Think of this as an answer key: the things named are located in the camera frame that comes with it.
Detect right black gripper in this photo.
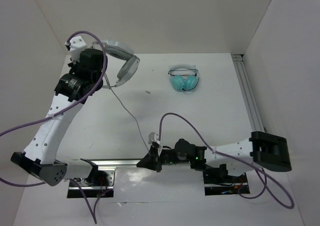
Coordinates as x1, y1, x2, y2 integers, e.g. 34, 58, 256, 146
136, 144, 190, 172

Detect aluminium side rail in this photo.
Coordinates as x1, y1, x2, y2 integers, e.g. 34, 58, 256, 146
231, 54, 265, 132

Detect aluminium front rail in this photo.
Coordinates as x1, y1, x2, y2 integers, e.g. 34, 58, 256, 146
82, 159, 141, 167

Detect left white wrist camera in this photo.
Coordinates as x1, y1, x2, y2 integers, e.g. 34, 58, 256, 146
64, 36, 88, 62

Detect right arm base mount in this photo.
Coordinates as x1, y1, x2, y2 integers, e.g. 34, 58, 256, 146
202, 165, 250, 196

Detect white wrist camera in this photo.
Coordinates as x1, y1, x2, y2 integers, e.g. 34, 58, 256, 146
148, 132, 162, 155
64, 36, 88, 62

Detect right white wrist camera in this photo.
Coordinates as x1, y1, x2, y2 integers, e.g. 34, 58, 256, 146
148, 132, 162, 155

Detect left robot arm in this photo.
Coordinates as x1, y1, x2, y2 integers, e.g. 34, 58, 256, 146
10, 49, 104, 186

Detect grey headphone cable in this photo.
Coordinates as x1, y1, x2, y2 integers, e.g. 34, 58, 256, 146
103, 73, 152, 155

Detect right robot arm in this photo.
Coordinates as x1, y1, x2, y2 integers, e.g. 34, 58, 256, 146
136, 131, 292, 182

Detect teal headphones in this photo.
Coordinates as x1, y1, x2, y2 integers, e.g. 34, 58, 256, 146
167, 64, 200, 92

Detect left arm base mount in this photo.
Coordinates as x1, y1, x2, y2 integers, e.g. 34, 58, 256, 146
64, 159, 117, 198

